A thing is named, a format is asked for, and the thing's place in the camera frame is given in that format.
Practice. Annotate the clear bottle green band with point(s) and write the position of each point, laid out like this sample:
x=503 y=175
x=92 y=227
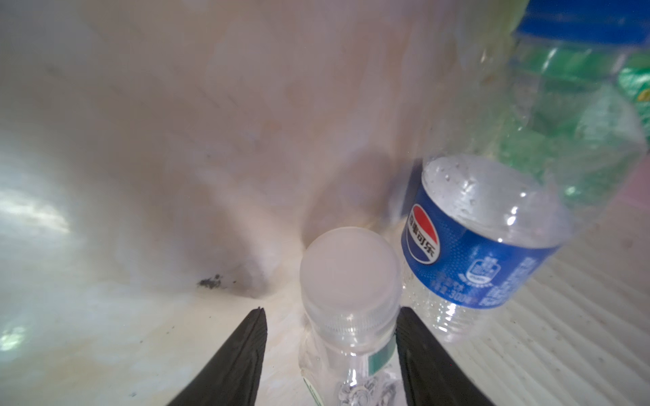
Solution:
x=351 y=289

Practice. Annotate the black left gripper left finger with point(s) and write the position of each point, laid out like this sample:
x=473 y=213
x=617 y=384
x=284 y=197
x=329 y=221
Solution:
x=232 y=376

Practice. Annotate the white bin pink liner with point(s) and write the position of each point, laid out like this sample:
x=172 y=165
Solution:
x=578 y=332

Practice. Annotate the green bottle at back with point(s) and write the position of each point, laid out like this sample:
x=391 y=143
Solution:
x=635 y=86

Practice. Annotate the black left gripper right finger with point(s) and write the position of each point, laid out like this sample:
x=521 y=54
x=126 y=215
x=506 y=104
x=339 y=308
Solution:
x=429 y=374

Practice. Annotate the Pocari Sweat blue bottle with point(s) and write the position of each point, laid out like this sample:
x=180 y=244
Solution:
x=478 y=228

